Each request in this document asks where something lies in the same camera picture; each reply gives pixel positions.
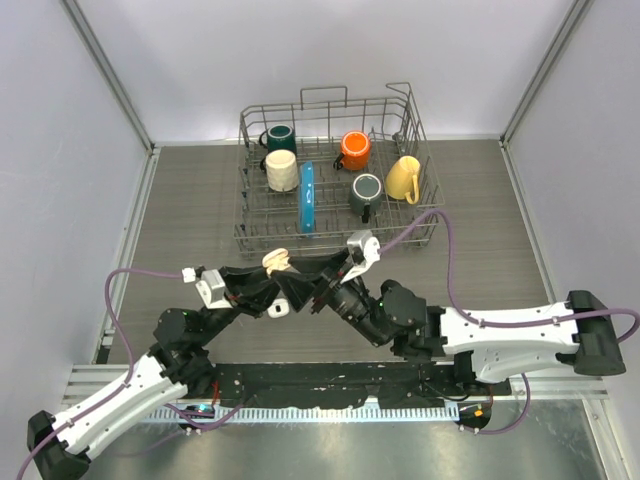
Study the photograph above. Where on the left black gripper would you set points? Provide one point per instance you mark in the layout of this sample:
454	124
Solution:
246	280

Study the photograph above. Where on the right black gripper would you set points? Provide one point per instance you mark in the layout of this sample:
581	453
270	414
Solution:
297	286

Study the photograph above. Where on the white earbud charging case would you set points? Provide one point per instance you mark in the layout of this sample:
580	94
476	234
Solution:
279	308

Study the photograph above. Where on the beige earbud case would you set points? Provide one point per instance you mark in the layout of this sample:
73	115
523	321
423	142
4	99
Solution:
276	260

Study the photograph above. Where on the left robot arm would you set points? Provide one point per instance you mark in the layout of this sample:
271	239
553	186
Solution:
63	445

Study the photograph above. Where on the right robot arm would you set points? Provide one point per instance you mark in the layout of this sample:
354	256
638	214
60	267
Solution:
486	347

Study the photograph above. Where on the grey mug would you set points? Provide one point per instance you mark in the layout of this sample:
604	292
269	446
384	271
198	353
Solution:
365	196

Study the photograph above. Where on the blue plate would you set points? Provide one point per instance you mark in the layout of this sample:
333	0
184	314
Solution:
306	203

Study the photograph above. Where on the cream textured mug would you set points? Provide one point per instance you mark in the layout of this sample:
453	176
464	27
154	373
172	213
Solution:
280	167

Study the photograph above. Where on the yellow mug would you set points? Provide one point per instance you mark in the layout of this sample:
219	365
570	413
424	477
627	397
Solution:
401	182

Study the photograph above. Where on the orange mug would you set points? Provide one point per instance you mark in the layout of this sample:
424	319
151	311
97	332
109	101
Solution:
355	147

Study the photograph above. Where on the dark green mug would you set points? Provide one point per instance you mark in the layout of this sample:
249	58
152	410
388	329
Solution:
278	137

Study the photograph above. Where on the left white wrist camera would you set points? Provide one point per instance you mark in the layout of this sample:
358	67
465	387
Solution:
209	285

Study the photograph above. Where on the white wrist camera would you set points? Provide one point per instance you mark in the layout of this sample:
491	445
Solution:
209	285
363	248

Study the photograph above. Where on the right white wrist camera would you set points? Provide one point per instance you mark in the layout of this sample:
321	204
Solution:
363	248

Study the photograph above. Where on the grey wire dish rack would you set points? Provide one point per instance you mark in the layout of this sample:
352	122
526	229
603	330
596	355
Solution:
265	219

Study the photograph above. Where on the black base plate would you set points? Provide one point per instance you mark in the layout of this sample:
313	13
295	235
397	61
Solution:
345	385

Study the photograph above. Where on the white slotted cable duct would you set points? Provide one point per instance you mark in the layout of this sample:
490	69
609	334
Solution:
369	412

